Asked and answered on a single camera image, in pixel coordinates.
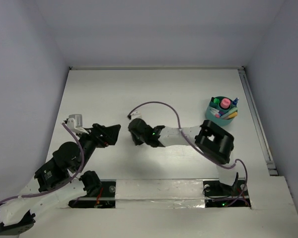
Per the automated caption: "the aluminium rail right edge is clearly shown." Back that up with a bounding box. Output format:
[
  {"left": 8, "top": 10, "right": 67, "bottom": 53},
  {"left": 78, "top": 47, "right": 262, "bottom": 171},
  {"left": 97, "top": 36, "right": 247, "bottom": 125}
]
[{"left": 238, "top": 67, "right": 279, "bottom": 177}]

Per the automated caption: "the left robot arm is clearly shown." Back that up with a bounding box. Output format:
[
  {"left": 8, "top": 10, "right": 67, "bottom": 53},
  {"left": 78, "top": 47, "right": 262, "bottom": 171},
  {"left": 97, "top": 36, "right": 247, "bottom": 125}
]
[{"left": 0, "top": 119, "right": 121, "bottom": 236}]

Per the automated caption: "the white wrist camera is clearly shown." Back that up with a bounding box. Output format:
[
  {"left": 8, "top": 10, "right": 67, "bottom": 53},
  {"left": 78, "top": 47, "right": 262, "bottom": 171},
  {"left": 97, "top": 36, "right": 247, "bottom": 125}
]
[
  {"left": 63, "top": 114, "right": 87, "bottom": 134},
  {"left": 127, "top": 111, "right": 142, "bottom": 120}
]

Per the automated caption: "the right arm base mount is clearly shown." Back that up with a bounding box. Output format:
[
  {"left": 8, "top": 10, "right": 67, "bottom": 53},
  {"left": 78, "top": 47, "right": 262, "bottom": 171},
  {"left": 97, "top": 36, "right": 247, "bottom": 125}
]
[{"left": 203, "top": 178, "right": 251, "bottom": 208}]

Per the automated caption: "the green cap black highlighter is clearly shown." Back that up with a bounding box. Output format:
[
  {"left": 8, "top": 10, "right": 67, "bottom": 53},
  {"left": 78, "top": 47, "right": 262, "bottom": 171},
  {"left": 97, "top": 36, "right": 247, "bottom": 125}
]
[{"left": 213, "top": 98, "right": 220, "bottom": 104}]

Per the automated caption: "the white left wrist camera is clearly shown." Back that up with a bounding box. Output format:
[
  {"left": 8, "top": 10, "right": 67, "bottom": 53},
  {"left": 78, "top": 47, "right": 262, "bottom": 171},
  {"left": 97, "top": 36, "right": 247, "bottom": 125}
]
[{"left": 63, "top": 114, "right": 87, "bottom": 134}]

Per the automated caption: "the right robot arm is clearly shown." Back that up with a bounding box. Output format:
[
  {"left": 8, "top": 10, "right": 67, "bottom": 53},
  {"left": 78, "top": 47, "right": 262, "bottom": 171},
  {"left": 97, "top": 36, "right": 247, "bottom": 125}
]
[{"left": 128, "top": 118, "right": 238, "bottom": 194}]

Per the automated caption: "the teal round organizer container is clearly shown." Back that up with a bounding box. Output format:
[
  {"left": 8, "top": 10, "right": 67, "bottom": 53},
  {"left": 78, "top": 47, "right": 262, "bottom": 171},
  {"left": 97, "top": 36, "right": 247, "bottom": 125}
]
[{"left": 205, "top": 96, "right": 239, "bottom": 126}]

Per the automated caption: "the pink cap bottle in organizer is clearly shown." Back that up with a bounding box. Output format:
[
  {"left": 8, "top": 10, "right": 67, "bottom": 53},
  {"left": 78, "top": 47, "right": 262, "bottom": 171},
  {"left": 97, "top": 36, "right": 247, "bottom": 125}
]
[{"left": 219, "top": 98, "right": 231, "bottom": 110}]

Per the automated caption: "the green pencil-shaped clear case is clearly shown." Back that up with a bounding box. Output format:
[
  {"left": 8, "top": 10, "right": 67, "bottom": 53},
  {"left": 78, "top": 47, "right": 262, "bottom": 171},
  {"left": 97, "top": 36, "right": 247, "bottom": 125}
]
[{"left": 223, "top": 107, "right": 238, "bottom": 116}]

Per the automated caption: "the clear blue glue bottle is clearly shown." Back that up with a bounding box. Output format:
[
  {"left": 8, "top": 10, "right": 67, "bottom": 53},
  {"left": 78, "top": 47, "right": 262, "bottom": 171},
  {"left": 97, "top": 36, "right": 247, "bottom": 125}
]
[{"left": 232, "top": 98, "right": 239, "bottom": 106}]

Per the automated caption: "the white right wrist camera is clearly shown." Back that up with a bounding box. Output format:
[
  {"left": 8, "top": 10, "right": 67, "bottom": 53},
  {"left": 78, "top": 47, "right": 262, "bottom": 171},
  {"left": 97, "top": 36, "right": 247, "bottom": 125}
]
[{"left": 127, "top": 111, "right": 142, "bottom": 120}]

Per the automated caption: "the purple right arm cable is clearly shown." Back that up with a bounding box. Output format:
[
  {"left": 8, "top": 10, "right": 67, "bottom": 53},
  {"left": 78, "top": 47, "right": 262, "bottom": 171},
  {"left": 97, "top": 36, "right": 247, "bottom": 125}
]
[{"left": 128, "top": 101, "right": 249, "bottom": 208}]

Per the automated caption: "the pink orange pencil-shaped case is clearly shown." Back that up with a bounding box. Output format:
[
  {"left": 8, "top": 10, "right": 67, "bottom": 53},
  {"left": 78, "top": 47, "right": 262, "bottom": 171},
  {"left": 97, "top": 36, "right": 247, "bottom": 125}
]
[{"left": 221, "top": 112, "right": 238, "bottom": 119}]

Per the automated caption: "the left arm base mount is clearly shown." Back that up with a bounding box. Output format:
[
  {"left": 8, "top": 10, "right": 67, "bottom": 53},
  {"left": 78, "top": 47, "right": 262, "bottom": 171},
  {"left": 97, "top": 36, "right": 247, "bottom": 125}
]
[{"left": 68, "top": 179, "right": 116, "bottom": 209}]

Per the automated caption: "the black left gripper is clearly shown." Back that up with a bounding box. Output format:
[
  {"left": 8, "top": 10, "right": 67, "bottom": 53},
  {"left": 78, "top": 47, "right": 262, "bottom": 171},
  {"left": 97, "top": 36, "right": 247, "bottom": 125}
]
[{"left": 76, "top": 123, "right": 122, "bottom": 172}]

